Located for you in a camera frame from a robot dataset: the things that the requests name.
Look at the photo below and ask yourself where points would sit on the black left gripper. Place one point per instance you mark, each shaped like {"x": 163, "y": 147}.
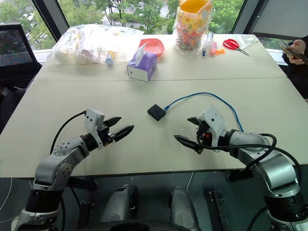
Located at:
{"x": 105, "y": 136}

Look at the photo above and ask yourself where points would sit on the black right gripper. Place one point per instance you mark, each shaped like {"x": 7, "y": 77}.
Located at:
{"x": 203, "y": 131}

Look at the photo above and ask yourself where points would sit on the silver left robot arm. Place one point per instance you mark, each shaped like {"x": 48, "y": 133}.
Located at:
{"x": 60, "y": 154}

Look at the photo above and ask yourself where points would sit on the dark rounded robot base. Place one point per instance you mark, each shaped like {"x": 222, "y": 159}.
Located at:
{"x": 134, "y": 225}

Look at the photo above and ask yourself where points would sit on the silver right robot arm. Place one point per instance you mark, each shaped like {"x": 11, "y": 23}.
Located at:
{"x": 276, "y": 168}

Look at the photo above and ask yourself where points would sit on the person's bare hand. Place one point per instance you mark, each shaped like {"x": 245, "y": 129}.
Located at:
{"x": 298, "y": 49}

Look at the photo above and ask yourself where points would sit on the purple tissue box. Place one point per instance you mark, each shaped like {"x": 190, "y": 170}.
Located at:
{"x": 144, "y": 67}

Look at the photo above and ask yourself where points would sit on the black table clamp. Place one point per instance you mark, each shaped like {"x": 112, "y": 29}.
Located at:
{"x": 83, "y": 183}
{"x": 239, "y": 175}

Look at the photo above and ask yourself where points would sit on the small blue yellow bottle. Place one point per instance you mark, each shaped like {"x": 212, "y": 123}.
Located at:
{"x": 109, "y": 59}

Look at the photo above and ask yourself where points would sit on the grey rounded robot leg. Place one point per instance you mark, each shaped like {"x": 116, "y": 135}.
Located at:
{"x": 119, "y": 204}
{"x": 183, "y": 209}

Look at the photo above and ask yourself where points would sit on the blue pen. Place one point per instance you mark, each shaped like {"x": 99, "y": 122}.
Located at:
{"x": 204, "y": 49}

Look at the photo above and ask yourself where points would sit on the orange plastic clip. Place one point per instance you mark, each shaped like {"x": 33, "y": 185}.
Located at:
{"x": 220, "y": 52}

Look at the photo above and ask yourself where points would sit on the pink plastic bowl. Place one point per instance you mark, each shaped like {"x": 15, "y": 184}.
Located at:
{"x": 155, "y": 47}

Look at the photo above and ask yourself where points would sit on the clear plastic bag of items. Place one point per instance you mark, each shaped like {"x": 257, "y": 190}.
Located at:
{"x": 91, "y": 43}

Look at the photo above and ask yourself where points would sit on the colourful patterned plastic bag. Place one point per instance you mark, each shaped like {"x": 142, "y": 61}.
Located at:
{"x": 190, "y": 36}

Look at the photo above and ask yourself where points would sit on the flat clear plastic bag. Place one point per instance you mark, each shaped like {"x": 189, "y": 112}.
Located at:
{"x": 249, "y": 42}

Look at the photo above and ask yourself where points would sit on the person's dark clothed body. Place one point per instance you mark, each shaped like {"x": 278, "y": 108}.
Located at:
{"x": 298, "y": 77}

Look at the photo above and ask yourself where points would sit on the yellow plastic cup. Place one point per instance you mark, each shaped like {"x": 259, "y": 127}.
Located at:
{"x": 192, "y": 6}

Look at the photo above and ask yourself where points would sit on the black mesh office chair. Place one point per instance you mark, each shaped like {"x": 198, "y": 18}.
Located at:
{"x": 16, "y": 53}

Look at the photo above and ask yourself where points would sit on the dark smartphone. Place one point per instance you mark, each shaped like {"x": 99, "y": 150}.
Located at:
{"x": 288, "y": 51}

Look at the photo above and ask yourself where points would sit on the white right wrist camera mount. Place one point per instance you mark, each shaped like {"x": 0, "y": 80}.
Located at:
{"x": 214, "y": 120}

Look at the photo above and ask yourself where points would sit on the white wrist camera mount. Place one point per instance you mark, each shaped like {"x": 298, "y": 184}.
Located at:
{"x": 214, "y": 120}
{"x": 93, "y": 120}

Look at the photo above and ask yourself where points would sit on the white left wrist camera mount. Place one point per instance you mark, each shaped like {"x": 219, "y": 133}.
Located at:
{"x": 93, "y": 120}

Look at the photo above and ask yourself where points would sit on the small black box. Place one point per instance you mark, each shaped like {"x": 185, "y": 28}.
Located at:
{"x": 156, "y": 112}

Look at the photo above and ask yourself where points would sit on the black metal table bracket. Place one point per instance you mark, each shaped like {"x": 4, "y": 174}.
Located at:
{"x": 217, "y": 209}

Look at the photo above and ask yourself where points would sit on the dark window frame pillar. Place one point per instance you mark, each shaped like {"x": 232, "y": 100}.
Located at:
{"x": 243, "y": 15}
{"x": 50, "y": 19}

